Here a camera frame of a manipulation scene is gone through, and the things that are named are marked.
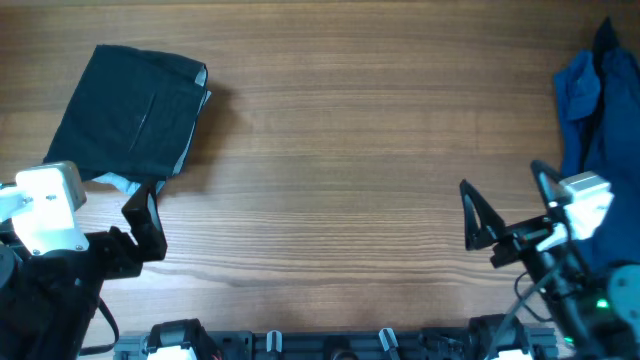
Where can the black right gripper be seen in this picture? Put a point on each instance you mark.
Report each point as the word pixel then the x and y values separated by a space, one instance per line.
pixel 491 224

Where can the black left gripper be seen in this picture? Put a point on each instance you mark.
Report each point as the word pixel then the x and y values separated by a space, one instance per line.
pixel 127 259

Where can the black shorts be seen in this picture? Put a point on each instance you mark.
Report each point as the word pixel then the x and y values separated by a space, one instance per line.
pixel 133 114

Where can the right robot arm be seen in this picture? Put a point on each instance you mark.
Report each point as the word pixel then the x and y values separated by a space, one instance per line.
pixel 597 312

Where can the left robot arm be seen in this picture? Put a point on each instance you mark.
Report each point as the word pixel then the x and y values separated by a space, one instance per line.
pixel 50 304

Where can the folded light blue jeans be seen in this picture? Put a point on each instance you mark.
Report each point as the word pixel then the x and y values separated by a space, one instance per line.
pixel 128 186

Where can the blue garment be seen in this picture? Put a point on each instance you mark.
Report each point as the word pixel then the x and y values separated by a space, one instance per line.
pixel 597 98

